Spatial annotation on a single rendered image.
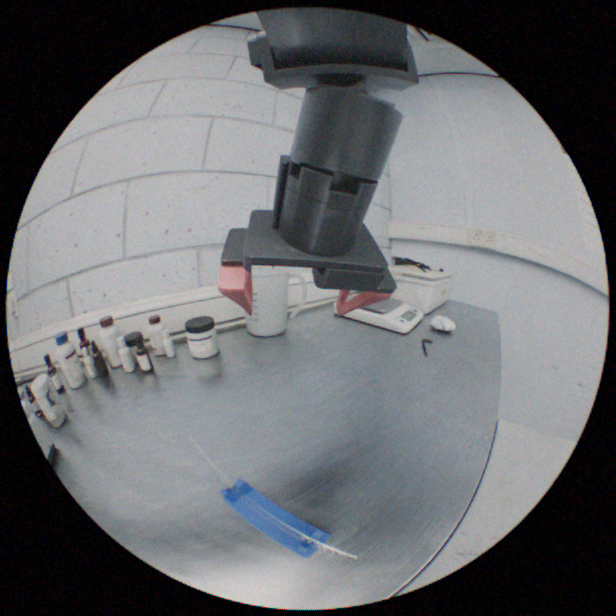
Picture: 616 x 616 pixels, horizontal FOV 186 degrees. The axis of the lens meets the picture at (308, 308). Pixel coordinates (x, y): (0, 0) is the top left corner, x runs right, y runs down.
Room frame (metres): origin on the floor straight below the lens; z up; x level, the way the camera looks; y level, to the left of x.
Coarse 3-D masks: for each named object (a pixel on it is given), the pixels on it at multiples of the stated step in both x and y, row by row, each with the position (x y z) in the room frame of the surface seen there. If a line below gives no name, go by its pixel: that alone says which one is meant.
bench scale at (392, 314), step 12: (348, 300) 0.61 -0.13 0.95; (384, 300) 0.62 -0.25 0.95; (396, 300) 0.62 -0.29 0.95; (336, 312) 0.61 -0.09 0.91; (360, 312) 0.54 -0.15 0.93; (372, 312) 0.53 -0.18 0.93; (384, 312) 0.51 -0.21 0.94; (396, 312) 0.54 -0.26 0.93; (408, 312) 0.55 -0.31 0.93; (420, 312) 0.56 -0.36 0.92; (384, 324) 0.49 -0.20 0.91; (396, 324) 0.46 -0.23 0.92; (408, 324) 0.46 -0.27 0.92
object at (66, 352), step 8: (56, 336) 0.11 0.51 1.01; (64, 336) 0.13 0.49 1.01; (64, 344) 0.12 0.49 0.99; (72, 344) 0.15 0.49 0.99; (56, 352) 0.10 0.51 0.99; (64, 352) 0.11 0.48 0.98; (72, 352) 0.14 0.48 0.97; (64, 360) 0.11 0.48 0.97; (72, 360) 0.13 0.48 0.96; (64, 368) 0.10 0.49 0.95; (72, 368) 0.12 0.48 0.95; (80, 368) 0.14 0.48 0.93; (72, 376) 0.11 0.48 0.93; (80, 376) 0.13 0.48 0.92; (72, 384) 0.10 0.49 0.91; (80, 384) 0.12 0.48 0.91
